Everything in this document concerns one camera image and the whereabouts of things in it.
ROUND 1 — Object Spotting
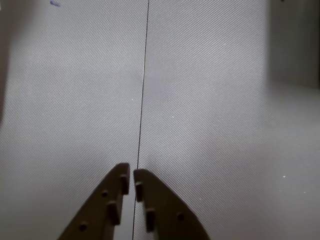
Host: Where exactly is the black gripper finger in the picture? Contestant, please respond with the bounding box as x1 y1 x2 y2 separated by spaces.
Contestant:
57 162 130 240
133 168 210 240

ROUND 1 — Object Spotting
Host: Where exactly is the dark grey table mat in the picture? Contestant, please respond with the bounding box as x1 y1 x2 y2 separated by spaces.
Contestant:
0 0 150 240
132 0 320 240

